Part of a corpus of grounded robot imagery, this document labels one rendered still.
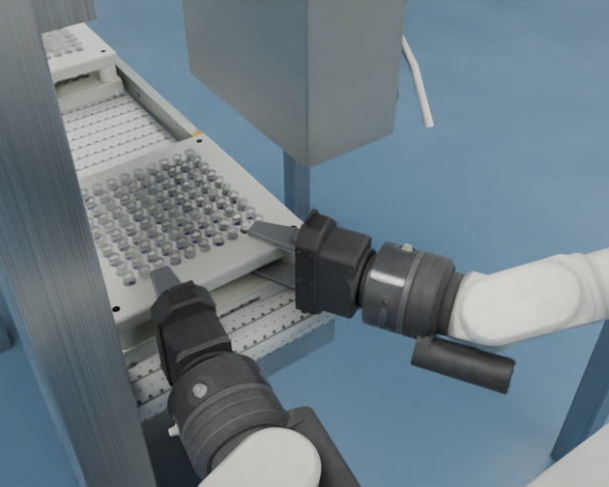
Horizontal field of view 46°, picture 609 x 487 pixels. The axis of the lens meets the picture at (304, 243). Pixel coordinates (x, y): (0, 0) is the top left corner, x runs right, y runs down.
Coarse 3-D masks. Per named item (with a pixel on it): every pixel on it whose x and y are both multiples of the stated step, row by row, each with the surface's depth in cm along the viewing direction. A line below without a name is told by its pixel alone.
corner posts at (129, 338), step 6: (282, 258) 83; (288, 258) 82; (294, 258) 82; (132, 330) 73; (120, 336) 72; (126, 336) 73; (132, 336) 73; (120, 342) 73; (126, 342) 73; (132, 342) 74; (126, 348) 74
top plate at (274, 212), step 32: (128, 160) 90; (224, 160) 90; (128, 192) 86; (256, 192) 86; (96, 224) 81; (288, 224) 81; (160, 256) 77; (224, 256) 77; (256, 256) 77; (128, 288) 74; (128, 320) 71
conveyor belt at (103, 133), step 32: (128, 96) 116; (96, 128) 109; (128, 128) 109; (160, 128) 109; (96, 160) 103; (224, 320) 80; (256, 320) 80; (288, 320) 81; (320, 320) 83; (256, 352) 79; (160, 384) 74
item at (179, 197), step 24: (168, 168) 88; (192, 168) 88; (120, 192) 84; (168, 192) 85; (192, 192) 84; (216, 192) 85; (96, 216) 82; (120, 216) 81; (144, 216) 81; (168, 216) 82; (192, 216) 81; (216, 216) 81; (240, 216) 82; (120, 240) 78; (144, 240) 78; (192, 240) 79
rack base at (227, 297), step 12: (240, 276) 82; (252, 276) 82; (216, 288) 80; (228, 288) 80; (240, 288) 80; (252, 288) 80; (264, 288) 81; (276, 288) 82; (216, 300) 79; (228, 300) 79; (240, 300) 80; (144, 324) 76; (144, 336) 75; (132, 348) 74; (144, 348) 75; (156, 348) 76; (132, 360) 75
